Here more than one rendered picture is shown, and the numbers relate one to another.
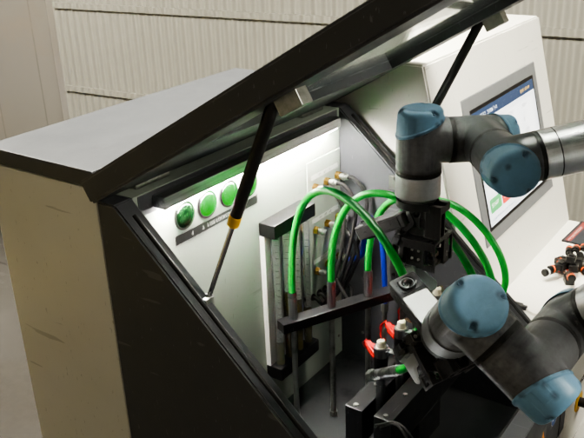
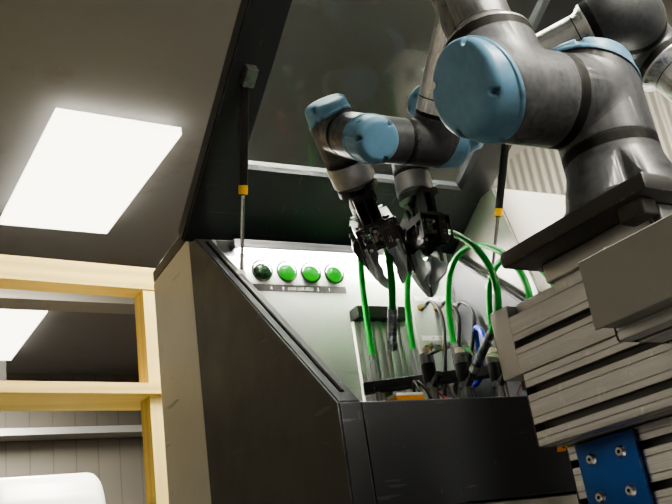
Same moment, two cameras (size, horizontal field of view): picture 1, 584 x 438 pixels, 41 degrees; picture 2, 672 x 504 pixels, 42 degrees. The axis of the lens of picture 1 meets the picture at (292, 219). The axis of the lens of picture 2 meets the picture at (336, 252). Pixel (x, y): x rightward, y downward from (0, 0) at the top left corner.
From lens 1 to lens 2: 1.45 m
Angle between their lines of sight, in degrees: 50
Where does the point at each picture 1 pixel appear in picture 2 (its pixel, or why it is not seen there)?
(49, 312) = (173, 378)
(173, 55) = not seen: hidden behind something
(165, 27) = not seen: hidden behind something
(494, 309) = (330, 100)
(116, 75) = not seen: outside the picture
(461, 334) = (312, 123)
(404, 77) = (484, 205)
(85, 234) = (185, 279)
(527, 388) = (344, 127)
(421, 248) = (414, 223)
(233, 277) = (320, 345)
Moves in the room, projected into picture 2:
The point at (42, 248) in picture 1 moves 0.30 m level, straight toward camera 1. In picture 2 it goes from (171, 321) to (124, 279)
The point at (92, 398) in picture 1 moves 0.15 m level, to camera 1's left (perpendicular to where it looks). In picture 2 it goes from (190, 439) to (134, 453)
